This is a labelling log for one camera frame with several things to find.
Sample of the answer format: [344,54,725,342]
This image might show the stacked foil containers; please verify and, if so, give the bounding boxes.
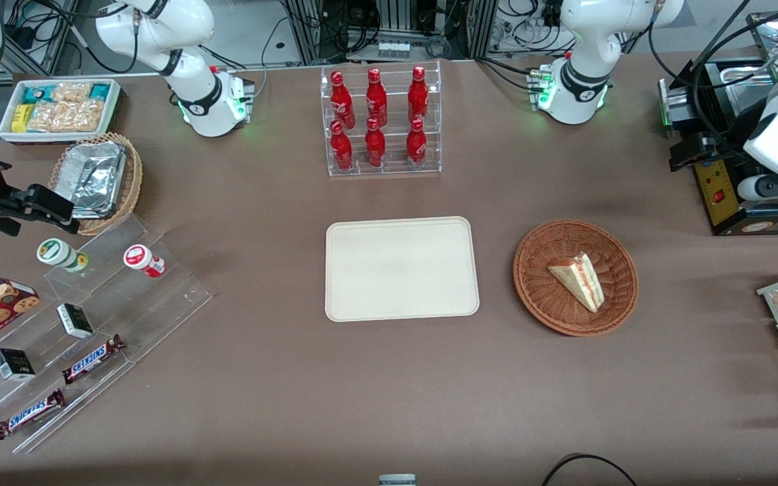
[65,140,126,218]

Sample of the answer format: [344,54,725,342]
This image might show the white snack bin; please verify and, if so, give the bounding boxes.
[0,78,122,145]

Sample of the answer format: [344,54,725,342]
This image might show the black food warmer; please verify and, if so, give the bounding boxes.
[658,10,778,236]

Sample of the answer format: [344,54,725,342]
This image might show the clear acrylic stepped shelf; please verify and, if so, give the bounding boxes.
[0,215,213,454]

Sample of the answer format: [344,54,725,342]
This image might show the red lid cup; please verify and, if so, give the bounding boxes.
[124,244,165,279]

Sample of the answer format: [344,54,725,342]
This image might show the cream plastic tray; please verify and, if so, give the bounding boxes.
[325,216,480,323]

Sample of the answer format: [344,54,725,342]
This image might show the brown wicker basket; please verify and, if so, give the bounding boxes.
[513,219,639,337]

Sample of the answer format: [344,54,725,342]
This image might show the small clear cracker bag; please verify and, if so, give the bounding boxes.
[51,82,93,103]

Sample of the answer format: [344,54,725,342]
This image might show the red cola bottle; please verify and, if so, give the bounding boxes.
[406,118,427,168]
[330,120,354,171]
[364,117,387,168]
[365,67,388,126]
[407,65,430,124]
[330,70,356,129]

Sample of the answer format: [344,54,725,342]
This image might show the triangular sandwich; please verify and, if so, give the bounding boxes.
[548,252,606,314]

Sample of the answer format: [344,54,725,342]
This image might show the snickers bar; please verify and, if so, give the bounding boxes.
[61,334,126,385]
[0,388,66,440]

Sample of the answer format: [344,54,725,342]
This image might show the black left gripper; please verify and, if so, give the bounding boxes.
[669,132,749,171]

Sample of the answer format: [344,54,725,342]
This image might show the green lid cup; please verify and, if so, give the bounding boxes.
[36,238,89,273]

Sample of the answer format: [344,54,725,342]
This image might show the steel warmer pan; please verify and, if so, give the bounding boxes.
[723,64,778,115]

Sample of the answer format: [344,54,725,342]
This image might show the clear acrylic bottle rack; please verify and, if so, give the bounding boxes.
[320,59,442,178]

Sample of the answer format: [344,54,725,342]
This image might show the black cable loop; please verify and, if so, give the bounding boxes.
[541,454,638,486]

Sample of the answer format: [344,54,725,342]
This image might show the light wicker basket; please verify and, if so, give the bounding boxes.
[48,132,143,236]

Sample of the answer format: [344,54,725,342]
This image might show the small black box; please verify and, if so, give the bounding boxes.
[0,348,36,382]
[57,303,95,340]

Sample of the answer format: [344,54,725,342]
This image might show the aluminium equipment frame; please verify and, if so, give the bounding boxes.
[281,0,498,65]

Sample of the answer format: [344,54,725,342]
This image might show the large clear cracker bag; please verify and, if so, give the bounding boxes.
[26,100,105,133]

